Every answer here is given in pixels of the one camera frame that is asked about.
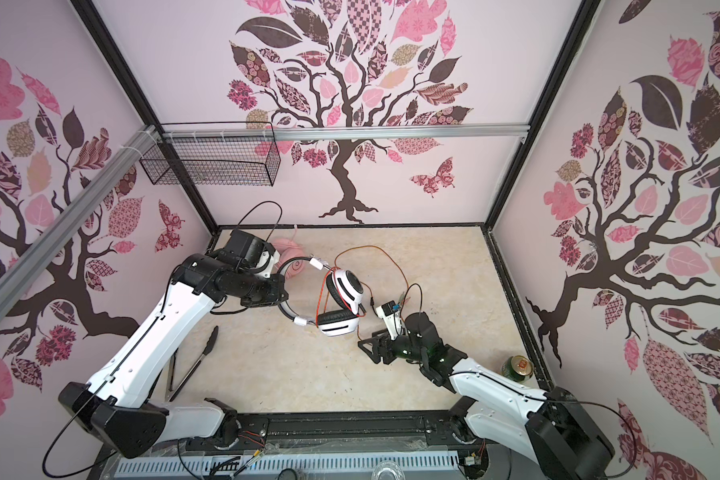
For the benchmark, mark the white black headphones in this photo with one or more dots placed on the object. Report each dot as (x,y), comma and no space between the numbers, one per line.
(340,300)

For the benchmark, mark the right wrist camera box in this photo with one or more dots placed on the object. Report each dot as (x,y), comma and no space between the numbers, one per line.
(390,314)

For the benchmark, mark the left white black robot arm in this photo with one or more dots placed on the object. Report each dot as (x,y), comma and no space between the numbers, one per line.
(114,405)

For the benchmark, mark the black wire mesh basket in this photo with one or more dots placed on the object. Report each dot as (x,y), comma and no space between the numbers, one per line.
(234,153)

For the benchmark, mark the white slotted cable duct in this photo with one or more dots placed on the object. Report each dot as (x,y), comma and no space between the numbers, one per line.
(369,465)

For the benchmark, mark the back aluminium rail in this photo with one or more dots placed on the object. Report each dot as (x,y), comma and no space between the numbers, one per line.
(353,133)

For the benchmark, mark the left aluminium rail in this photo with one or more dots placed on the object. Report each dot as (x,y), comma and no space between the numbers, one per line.
(42,252)

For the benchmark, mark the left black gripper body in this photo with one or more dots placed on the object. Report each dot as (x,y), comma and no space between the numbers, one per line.
(278,288)

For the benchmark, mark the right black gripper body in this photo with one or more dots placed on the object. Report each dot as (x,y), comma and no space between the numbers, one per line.
(390,346)

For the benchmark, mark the aluminium rail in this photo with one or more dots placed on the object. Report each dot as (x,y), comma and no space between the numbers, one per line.
(353,133)
(42,252)

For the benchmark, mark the pink headphones with cable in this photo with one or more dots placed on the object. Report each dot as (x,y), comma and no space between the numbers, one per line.
(289,249)

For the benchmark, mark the green drink can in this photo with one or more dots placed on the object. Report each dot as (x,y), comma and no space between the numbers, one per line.
(517,368)

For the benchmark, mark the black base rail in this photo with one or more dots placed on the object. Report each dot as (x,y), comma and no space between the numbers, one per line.
(350,432)

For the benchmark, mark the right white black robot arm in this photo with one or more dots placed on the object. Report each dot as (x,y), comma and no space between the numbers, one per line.
(550,428)

